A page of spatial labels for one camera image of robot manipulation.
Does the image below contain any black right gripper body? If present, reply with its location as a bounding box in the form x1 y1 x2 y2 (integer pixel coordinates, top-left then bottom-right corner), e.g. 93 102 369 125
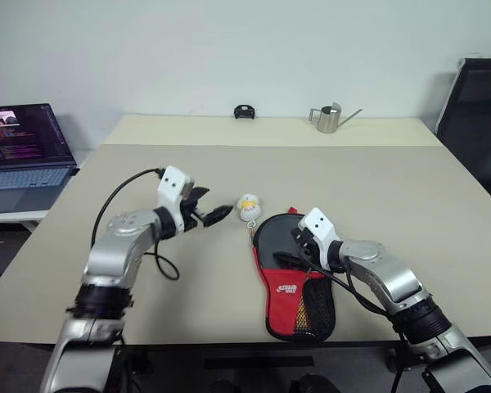
290 226 325 270

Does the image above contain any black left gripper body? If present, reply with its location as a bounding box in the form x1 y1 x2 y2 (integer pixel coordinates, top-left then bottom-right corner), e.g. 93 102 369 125
179 192 209 233

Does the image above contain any black red paddle case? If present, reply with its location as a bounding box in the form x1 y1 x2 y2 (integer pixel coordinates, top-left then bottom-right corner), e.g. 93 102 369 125
250 207 338 342

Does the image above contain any small black clamp device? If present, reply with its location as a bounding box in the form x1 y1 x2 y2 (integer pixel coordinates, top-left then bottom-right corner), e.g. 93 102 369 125
233 104 257 121

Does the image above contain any steel watering can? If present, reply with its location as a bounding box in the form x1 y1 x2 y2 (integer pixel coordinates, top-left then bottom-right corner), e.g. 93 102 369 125
308 102 364 134

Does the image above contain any white side desk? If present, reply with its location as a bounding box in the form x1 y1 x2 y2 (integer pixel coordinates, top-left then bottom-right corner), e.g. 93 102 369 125
0 147 83 235

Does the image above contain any open laptop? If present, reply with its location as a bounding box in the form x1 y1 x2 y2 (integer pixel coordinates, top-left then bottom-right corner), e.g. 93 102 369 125
0 102 80 215

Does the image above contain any dark office chair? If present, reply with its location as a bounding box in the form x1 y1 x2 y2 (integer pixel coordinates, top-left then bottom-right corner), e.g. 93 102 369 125
435 56 491 194

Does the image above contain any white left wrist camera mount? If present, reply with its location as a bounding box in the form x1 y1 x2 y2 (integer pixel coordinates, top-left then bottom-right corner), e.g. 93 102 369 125
155 165 196 231

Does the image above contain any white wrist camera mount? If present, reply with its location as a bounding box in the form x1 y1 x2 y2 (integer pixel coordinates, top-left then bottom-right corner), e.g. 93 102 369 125
297 206 342 272
155 165 196 231

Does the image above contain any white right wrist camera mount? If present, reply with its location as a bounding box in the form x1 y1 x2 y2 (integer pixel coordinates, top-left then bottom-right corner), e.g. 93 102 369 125
297 206 342 272

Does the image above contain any white yellow plush keychain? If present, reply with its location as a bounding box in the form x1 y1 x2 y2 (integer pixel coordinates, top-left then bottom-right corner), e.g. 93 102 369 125
234 193 264 237

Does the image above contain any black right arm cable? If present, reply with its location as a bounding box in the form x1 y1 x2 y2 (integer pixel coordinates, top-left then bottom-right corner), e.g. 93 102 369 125
305 261 412 393

